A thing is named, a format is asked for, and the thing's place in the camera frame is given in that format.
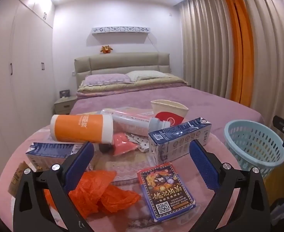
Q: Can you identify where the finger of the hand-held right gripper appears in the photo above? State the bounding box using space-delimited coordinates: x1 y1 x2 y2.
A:
272 115 284 133

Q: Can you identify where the bed with purple bedspread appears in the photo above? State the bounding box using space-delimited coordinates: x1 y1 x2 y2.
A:
69 83 266 150

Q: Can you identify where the pink plastic packet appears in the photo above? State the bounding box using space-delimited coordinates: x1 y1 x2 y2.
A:
112 132 139 157

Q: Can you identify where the folded beige quilt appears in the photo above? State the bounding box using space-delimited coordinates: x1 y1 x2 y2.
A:
77 74 191 95

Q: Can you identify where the orange white wipes canister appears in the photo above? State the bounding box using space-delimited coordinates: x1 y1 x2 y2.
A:
50 113 114 145

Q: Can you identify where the blue white milk carton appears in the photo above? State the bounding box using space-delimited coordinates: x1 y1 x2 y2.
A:
148 117 212 169
25 142 95 172

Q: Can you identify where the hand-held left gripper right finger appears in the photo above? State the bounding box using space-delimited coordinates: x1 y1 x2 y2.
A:
189 139 270 232

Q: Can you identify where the orange curtain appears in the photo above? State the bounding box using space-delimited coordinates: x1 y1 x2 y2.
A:
219 0 255 106

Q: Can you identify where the brown paper packet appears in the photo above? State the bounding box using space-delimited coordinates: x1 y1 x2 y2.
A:
7 161 31 197

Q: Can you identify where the beige nightstand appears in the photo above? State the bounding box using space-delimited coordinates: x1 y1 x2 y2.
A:
53 95 78 115

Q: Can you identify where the white wardrobe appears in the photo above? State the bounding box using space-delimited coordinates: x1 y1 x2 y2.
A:
0 0 55 186

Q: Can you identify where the cream pillow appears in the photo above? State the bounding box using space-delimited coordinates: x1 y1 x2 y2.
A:
125 70 173 83

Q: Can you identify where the pink printed blanket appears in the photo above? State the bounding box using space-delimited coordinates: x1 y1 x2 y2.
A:
0 111 266 232

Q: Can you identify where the patterned white wrapper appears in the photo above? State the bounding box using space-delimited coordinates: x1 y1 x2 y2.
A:
126 132 150 153

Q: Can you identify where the red white paper cup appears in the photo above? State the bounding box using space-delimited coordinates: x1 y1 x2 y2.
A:
151 99 189 126

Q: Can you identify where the beige curtain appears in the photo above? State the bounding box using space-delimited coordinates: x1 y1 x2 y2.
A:
179 0 284 108

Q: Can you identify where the purple pillow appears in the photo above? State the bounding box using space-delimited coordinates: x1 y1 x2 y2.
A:
80 73 133 88

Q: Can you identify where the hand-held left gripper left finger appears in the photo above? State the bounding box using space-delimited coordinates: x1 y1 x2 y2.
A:
13 141 95 232

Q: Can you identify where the beige padded headboard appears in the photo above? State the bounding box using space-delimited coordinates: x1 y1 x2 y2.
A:
74 52 170 90

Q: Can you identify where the clear plastic bottle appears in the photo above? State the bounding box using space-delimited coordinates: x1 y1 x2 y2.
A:
100 108 172 136

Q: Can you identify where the light blue plastic basket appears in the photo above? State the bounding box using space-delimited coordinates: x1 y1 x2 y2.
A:
224 119 284 183

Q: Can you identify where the playing card box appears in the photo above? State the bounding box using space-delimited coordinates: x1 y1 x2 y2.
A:
136 163 197 222

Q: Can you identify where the orange plastic bag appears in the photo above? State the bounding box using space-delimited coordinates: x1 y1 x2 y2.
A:
44 170 142 219

